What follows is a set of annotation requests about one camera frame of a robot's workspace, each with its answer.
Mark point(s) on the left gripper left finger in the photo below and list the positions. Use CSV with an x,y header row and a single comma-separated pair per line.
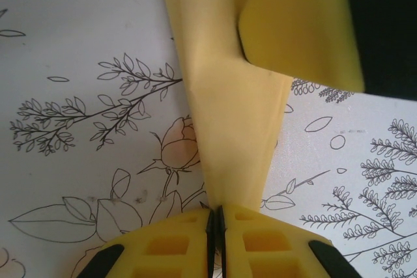
x,y
163,252

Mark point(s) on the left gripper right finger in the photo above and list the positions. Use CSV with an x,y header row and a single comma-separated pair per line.
x,y
267,252

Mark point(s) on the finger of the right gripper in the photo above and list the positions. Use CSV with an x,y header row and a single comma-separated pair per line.
x,y
299,24

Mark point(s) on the yellow cloth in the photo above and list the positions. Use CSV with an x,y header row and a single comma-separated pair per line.
x,y
228,112

